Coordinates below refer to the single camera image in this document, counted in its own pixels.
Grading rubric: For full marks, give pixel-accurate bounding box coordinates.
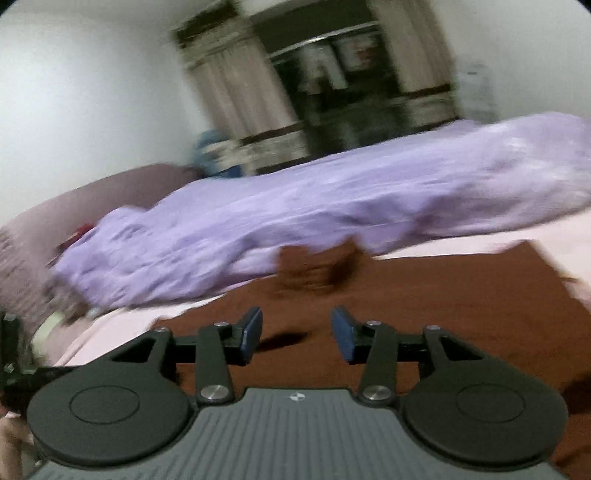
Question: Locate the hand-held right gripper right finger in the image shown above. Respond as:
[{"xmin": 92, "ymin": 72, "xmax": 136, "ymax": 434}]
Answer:
[{"xmin": 331, "ymin": 306, "xmax": 488, "ymax": 409}]

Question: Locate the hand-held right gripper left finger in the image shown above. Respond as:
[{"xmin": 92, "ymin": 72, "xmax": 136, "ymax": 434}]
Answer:
[{"xmin": 108, "ymin": 306, "xmax": 264, "ymax": 408}]

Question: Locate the brown garment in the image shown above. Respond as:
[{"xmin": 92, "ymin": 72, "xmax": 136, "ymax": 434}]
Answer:
[{"xmin": 154, "ymin": 234, "xmax": 591, "ymax": 468}]

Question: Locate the person's left forearm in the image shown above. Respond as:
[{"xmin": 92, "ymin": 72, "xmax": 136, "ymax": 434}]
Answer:
[{"xmin": 0, "ymin": 408, "xmax": 29, "ymax": 480}]

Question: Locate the blue pile of clothes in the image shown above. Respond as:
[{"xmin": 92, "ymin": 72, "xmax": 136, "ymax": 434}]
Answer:
[{"xmin": 191, "ymin": 129, "xmax": 246, "ymax": 179}]

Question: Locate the closet with hanging clothes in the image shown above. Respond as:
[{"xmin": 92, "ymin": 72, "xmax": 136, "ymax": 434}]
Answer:
[{"xmin": 252, "ymin": 9, "xmax": 413, "ymax": 157}]

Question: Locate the red cloth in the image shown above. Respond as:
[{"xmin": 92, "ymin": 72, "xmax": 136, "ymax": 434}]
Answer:
[{"xmin": 59, "ymin": 224, "xmax": 95, "ymax": 251}]

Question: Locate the purple quilt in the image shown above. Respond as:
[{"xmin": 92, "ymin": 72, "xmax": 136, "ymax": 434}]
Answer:
[{"xmin": 48, "ymin": 111, "xmax": 591, "ymax": 311}]

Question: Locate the mauve quilted pillow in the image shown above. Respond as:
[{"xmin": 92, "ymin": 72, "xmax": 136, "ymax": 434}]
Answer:
[{"xmin": 0, "ymin": 162, "xmax": 200, "ymax": 343}]

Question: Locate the beige striped curtain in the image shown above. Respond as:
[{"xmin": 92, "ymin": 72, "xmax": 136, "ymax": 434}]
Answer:
[
  {"xmin": 369, "ymin": 0, "xmax": 462, "ymax": 131},
  {"xmin": 173, "ymin": 9, "xmax": 311, "ymax": 172}
]

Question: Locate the white covered fan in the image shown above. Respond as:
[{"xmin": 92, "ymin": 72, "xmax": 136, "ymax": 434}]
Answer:
[{"xmin": 457, "ymin": 65, "xmax": 493, "ymax": 123}]

